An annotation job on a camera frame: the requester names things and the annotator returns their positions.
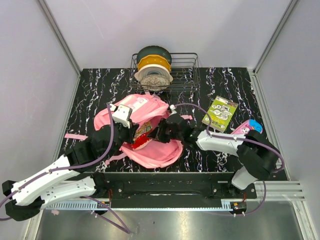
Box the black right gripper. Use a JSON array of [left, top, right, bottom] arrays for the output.
[[146, 118, 183, 144]]

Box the red book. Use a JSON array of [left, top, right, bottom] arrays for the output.
[[131, 120, 153, 151]]

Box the pink student backpack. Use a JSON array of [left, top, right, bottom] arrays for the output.
[[65, 94, 183, 169]]

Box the green bottom book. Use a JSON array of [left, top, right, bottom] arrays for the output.
[[201, 96, 239, 133]]

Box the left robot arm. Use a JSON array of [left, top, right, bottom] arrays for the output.
[[0, 123, 139, 222]]

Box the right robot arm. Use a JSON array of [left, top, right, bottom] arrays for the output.
[[148, 114, 281, 199]]

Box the grey patterned plate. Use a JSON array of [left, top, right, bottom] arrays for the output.
[[140, 74, 170, 88]]

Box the yellow plate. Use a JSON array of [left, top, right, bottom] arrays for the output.
[[137, 54, 171, 72]]

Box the dark green plate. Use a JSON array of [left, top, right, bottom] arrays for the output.
[[136, 45, 172, 64]]

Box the pink purple pencil case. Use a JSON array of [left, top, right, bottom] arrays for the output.
[[231, 119, 263, 135]]

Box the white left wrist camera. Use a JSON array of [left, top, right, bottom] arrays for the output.
[[107, 104, 132, 129]]

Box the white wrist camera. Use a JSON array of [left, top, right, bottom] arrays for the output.
[[107, 104, 132, 129], [168, 104, 177, 116]]

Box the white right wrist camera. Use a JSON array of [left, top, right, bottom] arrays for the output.
[[168, 104, 177, 116]]

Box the black wire dish rack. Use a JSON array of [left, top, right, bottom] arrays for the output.
[[128, 52, 200, 93]]

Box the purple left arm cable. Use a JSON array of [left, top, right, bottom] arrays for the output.
[[0, 103, 132, 235]]

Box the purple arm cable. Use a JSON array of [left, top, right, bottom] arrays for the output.
[[0, 103, 132, 235], [172, 102, 286, 217]]

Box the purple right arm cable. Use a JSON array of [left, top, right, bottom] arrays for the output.
[[172, 102, 286, 217]]

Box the aluminium front rail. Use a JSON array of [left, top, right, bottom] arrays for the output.
[[45, 181, 305, 211]]

